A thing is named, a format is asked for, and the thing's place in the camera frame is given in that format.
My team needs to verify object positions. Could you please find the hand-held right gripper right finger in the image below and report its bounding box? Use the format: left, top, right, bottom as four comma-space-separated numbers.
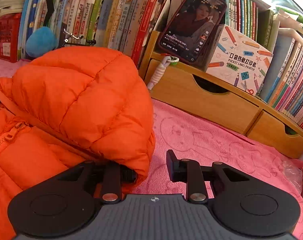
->
166, 149, 251, 204

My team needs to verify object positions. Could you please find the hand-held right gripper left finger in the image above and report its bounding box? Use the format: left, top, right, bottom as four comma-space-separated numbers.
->
55, 160, 137, 203

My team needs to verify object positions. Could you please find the orange puffer jacket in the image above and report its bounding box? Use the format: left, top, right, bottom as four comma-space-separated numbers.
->
0, 45, 156, 240

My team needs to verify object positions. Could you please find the red plastic crate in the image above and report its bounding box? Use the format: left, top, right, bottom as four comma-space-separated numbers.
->
0, 12, 22, 63

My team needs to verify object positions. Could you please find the wooden drawer organizer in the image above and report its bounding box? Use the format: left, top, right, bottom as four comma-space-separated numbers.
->
139, 30, 303, 159

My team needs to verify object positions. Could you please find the blue plush ball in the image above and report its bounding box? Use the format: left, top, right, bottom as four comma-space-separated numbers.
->
25, 26, 59, 59

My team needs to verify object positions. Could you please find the miniature black bicycle model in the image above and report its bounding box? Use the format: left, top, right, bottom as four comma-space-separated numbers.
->
58, 29, 97, 48

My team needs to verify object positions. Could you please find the clear plastic bag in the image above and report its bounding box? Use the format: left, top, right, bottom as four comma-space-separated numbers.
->
282, 159, 303, 188

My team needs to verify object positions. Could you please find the white pencil print box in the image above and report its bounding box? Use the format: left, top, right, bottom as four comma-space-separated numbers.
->
206, 24, 274, 96

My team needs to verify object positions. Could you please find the black smartphone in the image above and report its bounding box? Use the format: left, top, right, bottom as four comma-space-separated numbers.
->
158, 0, 227, 64

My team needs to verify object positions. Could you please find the row of pink-spined books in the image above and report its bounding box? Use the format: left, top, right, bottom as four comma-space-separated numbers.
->
265, 37, 303, 130

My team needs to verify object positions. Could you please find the row of tall colourful books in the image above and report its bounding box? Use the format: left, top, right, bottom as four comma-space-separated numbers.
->
18, 0, 172, 68

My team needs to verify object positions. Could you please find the white plastic file holder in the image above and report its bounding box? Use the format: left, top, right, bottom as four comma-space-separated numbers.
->
257, 27, 303, 98

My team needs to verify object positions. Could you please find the row of thin green books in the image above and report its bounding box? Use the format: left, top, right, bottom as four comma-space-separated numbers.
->
168, 0, 274, 53

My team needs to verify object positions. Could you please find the stack of green folders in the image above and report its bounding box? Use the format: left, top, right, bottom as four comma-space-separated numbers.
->
272, 0, 303, 32

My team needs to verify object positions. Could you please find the white coiled cable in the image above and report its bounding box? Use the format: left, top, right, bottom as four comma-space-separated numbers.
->
147, 56, 179, 90

